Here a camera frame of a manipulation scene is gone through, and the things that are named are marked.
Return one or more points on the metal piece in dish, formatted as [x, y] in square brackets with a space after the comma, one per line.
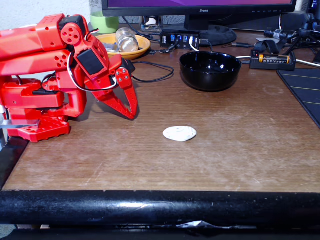
[110, 47]

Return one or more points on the clear glass jar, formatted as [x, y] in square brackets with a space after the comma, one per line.
[127, 41]

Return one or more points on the yellow ceramic dish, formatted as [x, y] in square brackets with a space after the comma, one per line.
[143, 46]

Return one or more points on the black usb hub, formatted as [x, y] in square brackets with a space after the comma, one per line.
[166, 41]

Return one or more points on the black glossy bowl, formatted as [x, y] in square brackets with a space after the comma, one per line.
[210, 75]

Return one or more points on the metal table clamp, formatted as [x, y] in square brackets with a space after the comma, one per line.
[20, 123]

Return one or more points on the black table edge bar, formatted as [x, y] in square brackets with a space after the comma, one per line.
[160, 207]

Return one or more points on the black audio plug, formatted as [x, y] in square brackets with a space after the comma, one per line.
[240, 45]

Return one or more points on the black computer monitor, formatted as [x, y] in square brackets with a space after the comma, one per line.
[237, 5]

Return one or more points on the black battery charger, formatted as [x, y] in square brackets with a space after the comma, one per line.
[272, 65]

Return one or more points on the yellow and black battery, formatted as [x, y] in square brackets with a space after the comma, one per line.
[273, 58]

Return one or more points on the black flashlight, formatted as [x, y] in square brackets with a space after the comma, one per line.
[278, 33]

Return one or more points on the black mat with yellow lines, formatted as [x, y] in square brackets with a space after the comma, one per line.
[305, 87]

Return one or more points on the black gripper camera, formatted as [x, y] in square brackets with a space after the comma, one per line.
[128, 65]

